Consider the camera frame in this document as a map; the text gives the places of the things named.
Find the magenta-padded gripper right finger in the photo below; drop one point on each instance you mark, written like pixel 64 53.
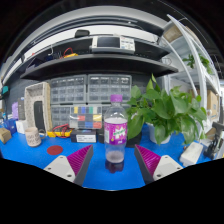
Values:
pixel 163 167

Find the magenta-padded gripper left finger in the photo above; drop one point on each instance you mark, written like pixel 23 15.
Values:
pixel 63 168

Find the clear bottle with purple label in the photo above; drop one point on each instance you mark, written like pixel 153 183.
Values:
pixel 115 133

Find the flat round red coaster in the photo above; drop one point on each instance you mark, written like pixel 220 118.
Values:
pixel 54 150

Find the white flat device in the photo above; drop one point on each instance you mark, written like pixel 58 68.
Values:
pixel 191 154

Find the yellow multimeter with red leads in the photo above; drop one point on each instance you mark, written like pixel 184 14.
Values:
pixel 59 133

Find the black box with white label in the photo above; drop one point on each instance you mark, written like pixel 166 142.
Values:
pixel 83 136

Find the black flat case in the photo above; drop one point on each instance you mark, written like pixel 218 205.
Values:
pixel 133 141

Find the beige patterned mug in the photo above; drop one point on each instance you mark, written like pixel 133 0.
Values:
pixel 32 137

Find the black stand device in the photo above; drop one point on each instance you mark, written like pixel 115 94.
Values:
pixel 213 145

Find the clear organizer box coloured parts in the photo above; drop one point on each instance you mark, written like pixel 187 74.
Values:
pixel 86 118

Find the green potted plant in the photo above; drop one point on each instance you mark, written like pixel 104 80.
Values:
pixel 166 111

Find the black rectangular device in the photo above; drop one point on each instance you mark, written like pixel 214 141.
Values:
pixel 39 116

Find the small white box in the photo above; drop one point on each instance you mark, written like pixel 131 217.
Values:
pixel 21 127

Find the small cardboard box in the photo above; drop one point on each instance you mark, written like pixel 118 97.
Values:
pixel 5 136

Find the blue plastic bin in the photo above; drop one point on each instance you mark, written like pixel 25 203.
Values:
pixel 10 126

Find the white perforated storage basket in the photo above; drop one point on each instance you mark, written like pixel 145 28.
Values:
pixel 29 106

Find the dark grey upright box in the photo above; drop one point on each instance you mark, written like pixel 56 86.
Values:
pixel 21 109

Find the purple bag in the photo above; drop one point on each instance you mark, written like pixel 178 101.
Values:
pixel 15 110

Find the teal tool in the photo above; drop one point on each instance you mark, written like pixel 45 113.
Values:
pixel 4 90

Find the white metal shelf unit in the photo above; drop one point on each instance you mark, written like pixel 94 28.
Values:
pixel 200 73

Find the red and yellow test leads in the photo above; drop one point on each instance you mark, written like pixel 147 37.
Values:
pixel 70 55

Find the white oscilloscope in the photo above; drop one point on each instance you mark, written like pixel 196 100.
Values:
pixel 111 44

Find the black object on shelf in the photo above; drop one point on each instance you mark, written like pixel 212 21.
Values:
pixel 82 33

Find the black wall shelf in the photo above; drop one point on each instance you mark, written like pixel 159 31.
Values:
pixel 100 63

